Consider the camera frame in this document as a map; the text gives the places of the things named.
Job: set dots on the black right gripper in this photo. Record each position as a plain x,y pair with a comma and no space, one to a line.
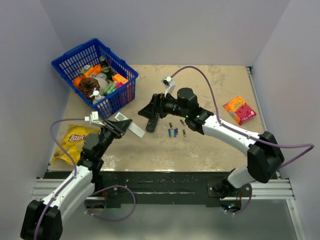
157,105

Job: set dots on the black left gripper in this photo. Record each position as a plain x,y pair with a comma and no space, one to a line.
121,125

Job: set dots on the white air conditioner remote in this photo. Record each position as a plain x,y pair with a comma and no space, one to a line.
132,127

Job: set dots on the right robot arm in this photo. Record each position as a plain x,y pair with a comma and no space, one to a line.
264,157

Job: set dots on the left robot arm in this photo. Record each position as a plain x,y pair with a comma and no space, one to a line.
44,219

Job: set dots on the black TV remote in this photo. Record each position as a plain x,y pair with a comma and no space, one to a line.
152,123

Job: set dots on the white pump bottle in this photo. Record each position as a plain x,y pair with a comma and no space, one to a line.
96,96

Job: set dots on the orange pink box in basket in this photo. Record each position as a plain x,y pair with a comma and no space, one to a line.
119,80

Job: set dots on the green sponge pack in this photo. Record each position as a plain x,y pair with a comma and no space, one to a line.
110,88

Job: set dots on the yellow Lays chips bag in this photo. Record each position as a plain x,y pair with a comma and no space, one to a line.
73,143

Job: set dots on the brown crumpled bag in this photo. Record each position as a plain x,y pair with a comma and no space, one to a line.
87,86

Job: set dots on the tin can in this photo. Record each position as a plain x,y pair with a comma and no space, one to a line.
102,76

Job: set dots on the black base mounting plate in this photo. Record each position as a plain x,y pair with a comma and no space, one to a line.
160,188

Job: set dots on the green glass bottle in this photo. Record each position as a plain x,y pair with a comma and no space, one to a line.
105,67

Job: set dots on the orange juice carton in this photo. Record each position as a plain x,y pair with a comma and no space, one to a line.
89,71

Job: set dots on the orange fruit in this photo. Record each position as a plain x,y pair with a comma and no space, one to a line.
77,81

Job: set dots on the blue plastic basket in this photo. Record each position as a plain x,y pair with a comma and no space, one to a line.
104,81

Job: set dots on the pink orange snack box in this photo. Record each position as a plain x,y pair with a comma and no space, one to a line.
239,109

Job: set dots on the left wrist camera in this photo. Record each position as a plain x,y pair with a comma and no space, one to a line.
93,118

